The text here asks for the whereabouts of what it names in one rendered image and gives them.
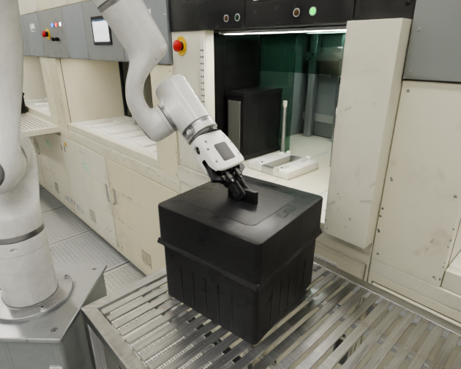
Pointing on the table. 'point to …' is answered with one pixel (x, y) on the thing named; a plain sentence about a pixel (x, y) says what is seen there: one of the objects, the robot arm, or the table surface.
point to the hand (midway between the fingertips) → (239, 189)
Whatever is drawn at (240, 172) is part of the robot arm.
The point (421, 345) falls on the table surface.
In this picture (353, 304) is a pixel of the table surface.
